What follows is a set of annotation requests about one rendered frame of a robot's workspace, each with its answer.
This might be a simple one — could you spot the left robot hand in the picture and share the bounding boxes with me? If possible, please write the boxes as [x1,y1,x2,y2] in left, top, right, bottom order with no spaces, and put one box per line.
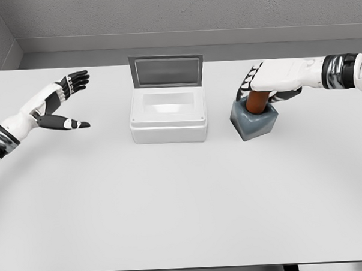
[17,70,93,133]

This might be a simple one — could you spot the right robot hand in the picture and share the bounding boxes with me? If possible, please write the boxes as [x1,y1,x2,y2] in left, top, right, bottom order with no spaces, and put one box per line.
[233,58,309,106]

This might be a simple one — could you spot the brown cylinder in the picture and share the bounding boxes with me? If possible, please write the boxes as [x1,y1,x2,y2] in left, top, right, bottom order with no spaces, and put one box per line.
[244,89,271,115]

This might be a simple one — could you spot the grey-blue square holder block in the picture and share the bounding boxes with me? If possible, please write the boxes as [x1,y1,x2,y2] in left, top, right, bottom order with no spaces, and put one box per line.
[229,95,281,142]

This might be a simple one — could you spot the white box with open lid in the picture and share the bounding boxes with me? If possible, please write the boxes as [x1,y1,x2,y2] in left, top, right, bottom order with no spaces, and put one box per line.
[127,52,208,146]

